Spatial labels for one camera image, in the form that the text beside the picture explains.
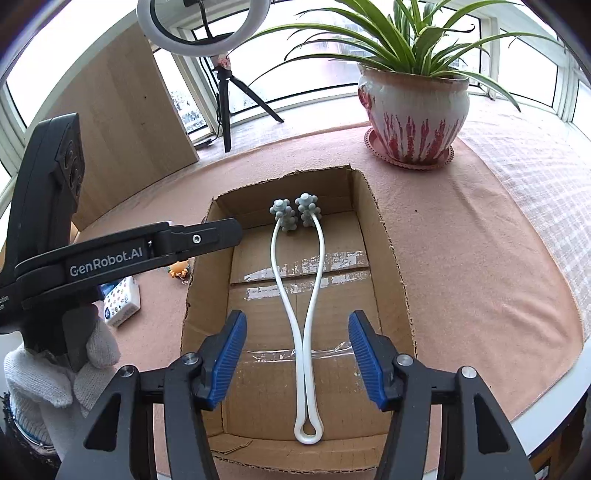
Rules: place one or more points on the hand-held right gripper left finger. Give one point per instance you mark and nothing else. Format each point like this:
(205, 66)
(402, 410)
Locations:
(226, 355)

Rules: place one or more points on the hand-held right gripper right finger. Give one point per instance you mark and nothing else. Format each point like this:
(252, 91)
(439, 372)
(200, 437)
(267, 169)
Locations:
(364, 357)

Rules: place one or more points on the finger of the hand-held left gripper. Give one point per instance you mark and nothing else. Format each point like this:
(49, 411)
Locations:
(196, 238)

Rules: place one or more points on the cardboard box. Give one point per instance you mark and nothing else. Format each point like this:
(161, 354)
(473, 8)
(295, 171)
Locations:
(388, 277)

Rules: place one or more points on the white tissue pack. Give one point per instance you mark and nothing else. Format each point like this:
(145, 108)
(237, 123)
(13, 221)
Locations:
(121, 302)

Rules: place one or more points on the person's left hand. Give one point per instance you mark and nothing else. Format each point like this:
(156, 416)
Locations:
(41, 392)

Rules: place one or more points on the white massage roller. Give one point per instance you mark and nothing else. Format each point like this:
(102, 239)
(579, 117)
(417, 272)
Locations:
(305, 364)

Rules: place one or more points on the wooden board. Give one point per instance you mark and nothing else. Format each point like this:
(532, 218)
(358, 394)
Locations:
(120, 115)

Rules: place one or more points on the pink table cloth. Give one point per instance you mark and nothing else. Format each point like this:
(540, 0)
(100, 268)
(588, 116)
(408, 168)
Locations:
(461, 277)

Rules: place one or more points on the black tripod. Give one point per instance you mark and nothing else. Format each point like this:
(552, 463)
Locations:
(225, 101)

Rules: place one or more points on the pink pot saucer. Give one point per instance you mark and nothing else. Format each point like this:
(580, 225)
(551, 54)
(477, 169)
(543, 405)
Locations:
(438, 162)

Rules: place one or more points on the checked pink cloth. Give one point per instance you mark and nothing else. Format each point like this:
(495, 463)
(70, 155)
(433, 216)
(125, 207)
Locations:
(531, 184)

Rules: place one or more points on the white and red flower pot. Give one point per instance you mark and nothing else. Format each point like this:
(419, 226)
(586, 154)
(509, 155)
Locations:
(415, 115)

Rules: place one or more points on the green spider plant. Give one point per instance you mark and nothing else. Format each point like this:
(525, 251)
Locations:
(406, 37)

